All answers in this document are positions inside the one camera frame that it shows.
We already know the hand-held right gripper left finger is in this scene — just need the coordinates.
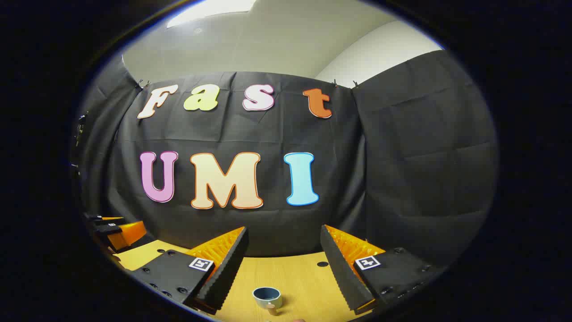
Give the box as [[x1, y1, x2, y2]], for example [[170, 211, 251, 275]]
[[130, 226, 249, 315]]

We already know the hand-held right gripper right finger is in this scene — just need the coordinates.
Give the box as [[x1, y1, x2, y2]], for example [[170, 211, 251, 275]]
[[320, 225, 447, 316]]

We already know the pale blue cup wooden handle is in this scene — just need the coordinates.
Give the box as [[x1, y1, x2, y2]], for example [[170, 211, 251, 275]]
[[252, 287, 283, 316]]

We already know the wooden desktop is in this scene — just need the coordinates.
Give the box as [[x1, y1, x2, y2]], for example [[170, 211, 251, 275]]
[[114, 239, 389, 322]]

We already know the ceiling light panel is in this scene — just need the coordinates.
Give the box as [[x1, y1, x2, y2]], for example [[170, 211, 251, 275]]
[[166, 0, 257, 28]]

